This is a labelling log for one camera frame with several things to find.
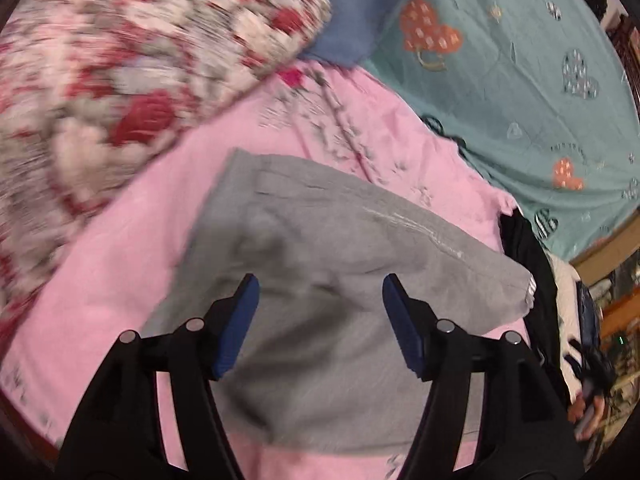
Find pink floral blanket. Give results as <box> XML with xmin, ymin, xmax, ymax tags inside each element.
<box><xmin>1</xmin><ymin>62</ymin><xmax>516</xmax><ymax>479</ymax></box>

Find black garment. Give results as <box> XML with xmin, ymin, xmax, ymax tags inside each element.
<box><xmin>499</xmin><ymin>209</ymin><xmax>570</xmax><ymax>408</ymax></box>

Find wooden bed frame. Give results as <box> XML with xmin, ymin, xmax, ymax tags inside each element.
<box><xmin>570</xmin><ymin>210</ymin><xmax>640</xmax><ymax>286</ymax></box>

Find grey sweatpants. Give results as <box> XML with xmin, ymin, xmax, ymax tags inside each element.
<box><xmin>142</xmin><ymin>151</ymin><xmax>535</xmax><ymax>454</ymax></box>

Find blue striped cloth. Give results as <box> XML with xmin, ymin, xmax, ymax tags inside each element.
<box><xmin>284</xmin><ymin>0</ymin><xmax>442</xmax><ymax>68</ymax></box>

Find person's right hand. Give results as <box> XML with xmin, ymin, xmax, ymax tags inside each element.
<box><xmin>567</xmin><ymin>392</ymin><xmax>605</xmax><ymax>442</ymax></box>

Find white quilted mattress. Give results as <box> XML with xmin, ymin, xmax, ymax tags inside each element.
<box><xmin>546</xmin><ymin>252</ymin><xmax>582</xmax><ymax>401</ymax></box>

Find teal heart bedsheet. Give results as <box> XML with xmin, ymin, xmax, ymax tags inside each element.
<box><xmin>364</xmin><ymin>0</ymin><xmax>639</xmax><ymax>259</ymax></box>

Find red floral pillow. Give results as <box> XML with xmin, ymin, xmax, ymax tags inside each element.
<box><xmin>1</xmin><ymin>0</ymin><xmax>331</xmax><ymax>344</ymax></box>

